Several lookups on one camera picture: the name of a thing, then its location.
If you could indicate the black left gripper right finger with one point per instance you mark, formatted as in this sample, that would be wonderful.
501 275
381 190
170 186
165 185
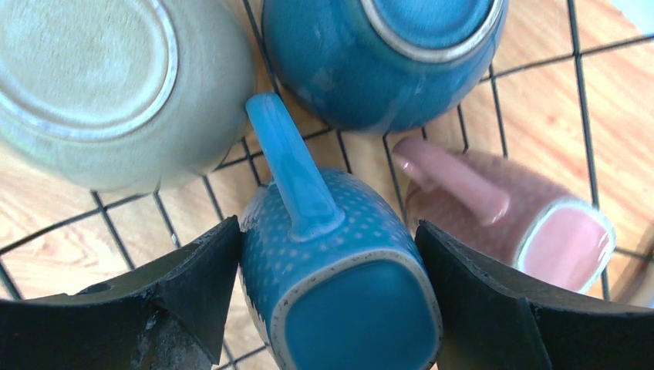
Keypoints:
495 317

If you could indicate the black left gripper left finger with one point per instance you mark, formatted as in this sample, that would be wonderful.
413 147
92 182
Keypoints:
167 314

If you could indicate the light blue mug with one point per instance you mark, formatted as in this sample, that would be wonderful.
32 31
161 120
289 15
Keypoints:
332 277

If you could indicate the small mauve cup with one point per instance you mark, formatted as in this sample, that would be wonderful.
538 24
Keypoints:
506 211

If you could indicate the beige ceramic bowl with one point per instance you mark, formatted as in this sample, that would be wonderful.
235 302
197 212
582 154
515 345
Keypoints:
126 96

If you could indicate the dark blue ceramic bowl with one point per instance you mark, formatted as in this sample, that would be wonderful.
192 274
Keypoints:
381 66

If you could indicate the black wire dish rack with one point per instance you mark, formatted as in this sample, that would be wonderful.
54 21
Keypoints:
369 156

